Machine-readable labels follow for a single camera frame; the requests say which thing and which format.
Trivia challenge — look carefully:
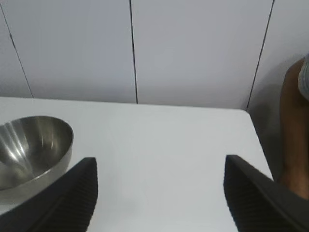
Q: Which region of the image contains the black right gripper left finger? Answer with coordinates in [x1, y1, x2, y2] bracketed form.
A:
[0, 157, 98, 232]

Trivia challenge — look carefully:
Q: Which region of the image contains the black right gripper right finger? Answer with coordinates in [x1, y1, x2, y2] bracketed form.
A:
[223, 155, 309, 232]

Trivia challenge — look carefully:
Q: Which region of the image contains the stainless steel mixing bowl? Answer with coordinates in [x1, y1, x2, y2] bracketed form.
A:
[0, 116, 74, 216]

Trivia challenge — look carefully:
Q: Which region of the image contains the person's bare leg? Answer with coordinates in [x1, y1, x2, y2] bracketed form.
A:
[277, 58, 309, 201]

